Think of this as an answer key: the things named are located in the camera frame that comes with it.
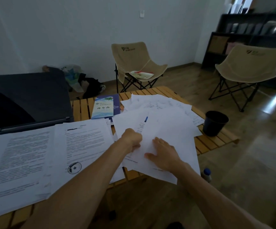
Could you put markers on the person's left hand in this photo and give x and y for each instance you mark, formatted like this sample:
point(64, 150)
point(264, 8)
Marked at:
point(132, 139)

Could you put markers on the person's right hand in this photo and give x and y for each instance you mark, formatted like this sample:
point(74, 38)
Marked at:
point(167, 157)

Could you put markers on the pile of white papers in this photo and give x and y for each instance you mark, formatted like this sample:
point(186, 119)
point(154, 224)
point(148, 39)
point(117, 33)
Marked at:
point(171, 124)

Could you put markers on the blue booklet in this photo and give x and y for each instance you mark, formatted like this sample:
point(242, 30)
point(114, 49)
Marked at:
point(104, 107)

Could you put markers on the thin stack of sorted sheets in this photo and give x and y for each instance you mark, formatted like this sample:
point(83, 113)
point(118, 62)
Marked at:
point(85, 140)

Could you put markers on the grey laptop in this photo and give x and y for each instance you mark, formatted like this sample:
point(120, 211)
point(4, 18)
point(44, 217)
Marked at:
point(33, 95)

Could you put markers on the sorted text document stack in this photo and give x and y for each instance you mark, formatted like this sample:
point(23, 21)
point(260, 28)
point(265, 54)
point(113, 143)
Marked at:
point(16, 164)

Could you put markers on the person's right forearm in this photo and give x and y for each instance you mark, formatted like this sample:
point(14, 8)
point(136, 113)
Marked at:
point(219, 200)

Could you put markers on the person's left forearm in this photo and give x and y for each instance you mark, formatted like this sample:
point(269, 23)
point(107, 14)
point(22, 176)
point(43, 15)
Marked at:
point(85, 188)

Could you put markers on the wooden slatted table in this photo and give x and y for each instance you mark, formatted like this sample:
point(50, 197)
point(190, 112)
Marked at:
point(83, 109)

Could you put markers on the person's right black shoe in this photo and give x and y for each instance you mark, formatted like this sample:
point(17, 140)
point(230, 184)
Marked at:
point(175, 226)

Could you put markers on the dark bottle with blue cap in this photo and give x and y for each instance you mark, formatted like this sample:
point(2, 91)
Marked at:
point(207, 176)

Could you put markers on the black plastic pot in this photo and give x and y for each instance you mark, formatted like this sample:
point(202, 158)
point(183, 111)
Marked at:
point(215, 124)

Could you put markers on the red and white booklet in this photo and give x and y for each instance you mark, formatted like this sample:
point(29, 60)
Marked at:
point(141, 75)

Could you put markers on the beige folding chair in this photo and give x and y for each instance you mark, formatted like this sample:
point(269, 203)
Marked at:
point(130, 57)
point(250, 64)

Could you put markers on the black shelf unit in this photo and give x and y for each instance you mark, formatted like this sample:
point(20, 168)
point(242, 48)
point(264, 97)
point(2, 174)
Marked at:
point(209, 61)

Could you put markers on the woven storage basket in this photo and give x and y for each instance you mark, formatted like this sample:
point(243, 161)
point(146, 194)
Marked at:
point(218, 44)

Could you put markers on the pink storage box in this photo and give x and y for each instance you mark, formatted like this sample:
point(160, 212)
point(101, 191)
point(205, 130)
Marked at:
point(231, 48)

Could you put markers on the tall narrow window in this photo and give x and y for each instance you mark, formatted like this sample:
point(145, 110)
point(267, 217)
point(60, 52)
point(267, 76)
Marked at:
point(243, 4)

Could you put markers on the white wall hook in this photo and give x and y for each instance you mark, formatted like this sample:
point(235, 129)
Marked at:
point(142, 13)

